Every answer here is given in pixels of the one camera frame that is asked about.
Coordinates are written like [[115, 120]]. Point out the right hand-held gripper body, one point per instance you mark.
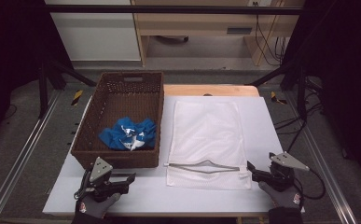
[[285, 169]]

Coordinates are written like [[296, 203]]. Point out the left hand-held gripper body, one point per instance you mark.
[[100, 171]]

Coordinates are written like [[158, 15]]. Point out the blue patterned garment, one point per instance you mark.
[[116, 135]]

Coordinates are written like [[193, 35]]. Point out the brown wicker basket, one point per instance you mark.
[[122, 99]]

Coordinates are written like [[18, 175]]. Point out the person's right hand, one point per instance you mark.
[[282, 197]]

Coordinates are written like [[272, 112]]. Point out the person's left hand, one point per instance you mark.
[[99, 207]]

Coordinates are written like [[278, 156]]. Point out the yellow black floor tape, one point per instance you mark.
[[77, 97], [276, 98]]

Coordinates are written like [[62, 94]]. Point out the black curtain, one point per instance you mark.
[[346, 77], [10, 56]]

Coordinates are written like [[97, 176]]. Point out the white cabinet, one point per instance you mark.
[[97, 37]]

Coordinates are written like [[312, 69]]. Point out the light wooden desk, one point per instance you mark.
[[197, 23]]

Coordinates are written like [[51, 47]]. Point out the metal floor rail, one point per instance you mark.
[[324, 168], [19, 158]]

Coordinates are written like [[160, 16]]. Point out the black frame stand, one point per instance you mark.
[[43, 90], [301, 90]]

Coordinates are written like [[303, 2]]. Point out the black horizontal frame bar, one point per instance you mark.
[[169, 9]]

